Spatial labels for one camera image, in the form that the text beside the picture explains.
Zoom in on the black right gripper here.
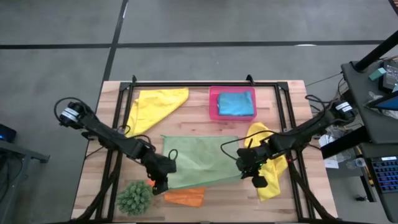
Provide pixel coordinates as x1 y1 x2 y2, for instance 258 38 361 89
235 138 282 180

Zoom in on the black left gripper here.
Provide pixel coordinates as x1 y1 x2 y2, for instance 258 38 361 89
141 151 178 184

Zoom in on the orange microfiber towel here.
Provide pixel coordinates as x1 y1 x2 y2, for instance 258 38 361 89
146 179 206 208

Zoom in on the green microfiber towel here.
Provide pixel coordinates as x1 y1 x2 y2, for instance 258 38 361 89
160 134 246 190

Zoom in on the blue microfiber towel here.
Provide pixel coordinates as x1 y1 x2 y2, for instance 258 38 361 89
216 91 255 117

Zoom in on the yellow microfiber towel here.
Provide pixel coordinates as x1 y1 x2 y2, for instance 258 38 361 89
126 87 190 138
244 122 289 202

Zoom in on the artificial green potted plant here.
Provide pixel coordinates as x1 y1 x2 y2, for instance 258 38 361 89
115 179 155 217

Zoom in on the pink plastic tray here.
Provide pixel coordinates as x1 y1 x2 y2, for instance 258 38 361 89
208 86 258 121

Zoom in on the white paper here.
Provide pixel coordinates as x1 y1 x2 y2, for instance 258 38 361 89
318 133 340 170

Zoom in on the black metal beam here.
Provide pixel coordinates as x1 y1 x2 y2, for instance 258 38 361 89
320 126 371 160

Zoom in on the clear plastic water bottle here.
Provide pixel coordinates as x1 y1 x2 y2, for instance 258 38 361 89
346 157 368 170

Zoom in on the backlit black keyboard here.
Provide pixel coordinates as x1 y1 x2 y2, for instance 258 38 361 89
369 155 398 194

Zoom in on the grey desk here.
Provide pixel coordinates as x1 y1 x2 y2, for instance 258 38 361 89
340 60 398 146

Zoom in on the grey metal bench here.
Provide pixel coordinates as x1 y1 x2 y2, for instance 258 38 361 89
0 139 50 224

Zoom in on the laptop with blue screen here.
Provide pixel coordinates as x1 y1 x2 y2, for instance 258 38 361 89
363 91 398 112

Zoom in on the teal box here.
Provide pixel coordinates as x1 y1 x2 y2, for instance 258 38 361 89
368 67 387 82

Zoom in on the black device blue light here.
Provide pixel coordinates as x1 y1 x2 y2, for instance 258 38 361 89
0 123 17 144

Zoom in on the black electronic device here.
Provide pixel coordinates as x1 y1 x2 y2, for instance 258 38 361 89
381 60 398 93

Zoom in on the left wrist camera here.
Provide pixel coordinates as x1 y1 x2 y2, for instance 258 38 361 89
151 177 170 196

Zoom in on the black metal post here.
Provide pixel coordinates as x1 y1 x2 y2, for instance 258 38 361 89
354 30 398 73

